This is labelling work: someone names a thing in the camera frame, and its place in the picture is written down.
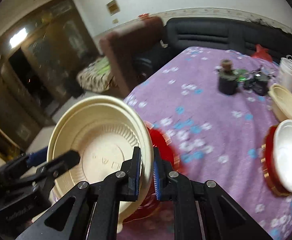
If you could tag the white plastic jar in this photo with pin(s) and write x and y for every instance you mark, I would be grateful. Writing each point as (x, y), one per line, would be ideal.
(284, 76)

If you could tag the black grinder with wooden knob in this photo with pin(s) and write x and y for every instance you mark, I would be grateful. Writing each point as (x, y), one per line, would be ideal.
(227, 80)

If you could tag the purple floral tablecloth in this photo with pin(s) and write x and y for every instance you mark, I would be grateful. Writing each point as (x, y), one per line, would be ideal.
(216, 136)

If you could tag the wooden glass door cabinet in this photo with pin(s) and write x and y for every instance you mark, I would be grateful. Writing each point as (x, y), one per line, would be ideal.
(40, 57)

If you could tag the yellow wall notice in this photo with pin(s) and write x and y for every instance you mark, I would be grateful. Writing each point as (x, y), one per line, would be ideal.
(113, 7)

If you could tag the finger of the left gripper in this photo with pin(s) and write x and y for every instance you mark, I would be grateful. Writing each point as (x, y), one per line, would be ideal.
(37, 158)
(58, 163)

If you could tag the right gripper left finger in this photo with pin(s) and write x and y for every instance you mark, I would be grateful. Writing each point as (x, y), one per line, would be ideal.
(90, 211)

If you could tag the white foam bowl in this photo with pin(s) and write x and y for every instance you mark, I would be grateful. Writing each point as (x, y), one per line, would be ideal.
(282, 153)

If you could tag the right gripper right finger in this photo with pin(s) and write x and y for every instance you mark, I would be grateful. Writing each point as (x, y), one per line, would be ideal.
(202, 210)

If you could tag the black leather sofa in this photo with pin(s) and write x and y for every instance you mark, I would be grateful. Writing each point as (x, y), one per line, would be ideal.
(216, 33)

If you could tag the cream plastic bowl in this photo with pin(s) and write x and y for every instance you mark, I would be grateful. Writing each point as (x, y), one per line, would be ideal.
(104, 131)
(281, 102)

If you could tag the black electronic device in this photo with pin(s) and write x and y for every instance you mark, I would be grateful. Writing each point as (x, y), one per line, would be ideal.
(258, 83)

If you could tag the patterned bed cushion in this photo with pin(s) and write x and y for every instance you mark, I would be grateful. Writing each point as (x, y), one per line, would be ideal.
(97, 76)

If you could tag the red gold-rimmed bowl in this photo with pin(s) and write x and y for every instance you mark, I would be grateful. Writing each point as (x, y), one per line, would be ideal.
(268, 168)

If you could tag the red plastic bag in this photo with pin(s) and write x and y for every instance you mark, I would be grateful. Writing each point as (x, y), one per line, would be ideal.
(262, 53)

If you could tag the brown armchair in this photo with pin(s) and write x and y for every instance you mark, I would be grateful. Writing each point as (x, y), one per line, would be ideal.
(122, 44)

